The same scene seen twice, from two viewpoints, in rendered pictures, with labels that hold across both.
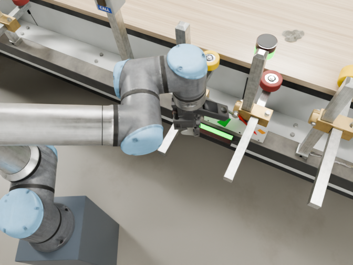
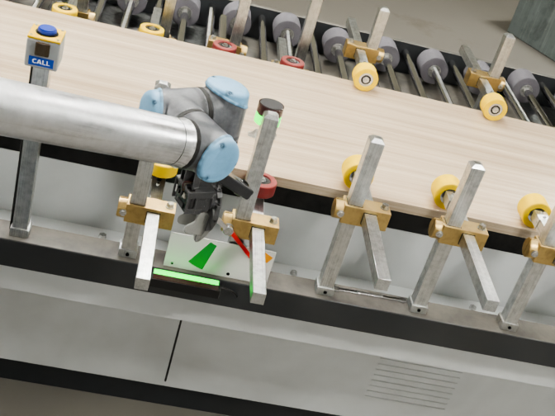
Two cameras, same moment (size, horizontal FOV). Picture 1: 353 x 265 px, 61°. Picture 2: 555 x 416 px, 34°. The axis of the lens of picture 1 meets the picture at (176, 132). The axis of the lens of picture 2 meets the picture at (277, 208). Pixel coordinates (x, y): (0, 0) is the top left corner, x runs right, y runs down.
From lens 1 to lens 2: 128 cm
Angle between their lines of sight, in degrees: 42
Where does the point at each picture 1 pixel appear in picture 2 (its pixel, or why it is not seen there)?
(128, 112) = (202, 122)
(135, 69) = (178, 94)
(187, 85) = (233, 117)
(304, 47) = (284, 148)
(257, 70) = (267, 139)
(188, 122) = (207, 196)
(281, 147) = (294, 286)
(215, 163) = not seen: outside the picture
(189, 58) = (233, 86)
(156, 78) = (202, 105)
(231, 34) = not seen: hidden behind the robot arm
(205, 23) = not seen: hidden behind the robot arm
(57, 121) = (145, 117)
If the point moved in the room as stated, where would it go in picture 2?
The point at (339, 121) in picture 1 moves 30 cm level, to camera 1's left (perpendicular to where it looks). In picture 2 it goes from (368, 205) to (269, 223)
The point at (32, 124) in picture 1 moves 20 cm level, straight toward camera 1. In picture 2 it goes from (124, 115) to (240, 157)
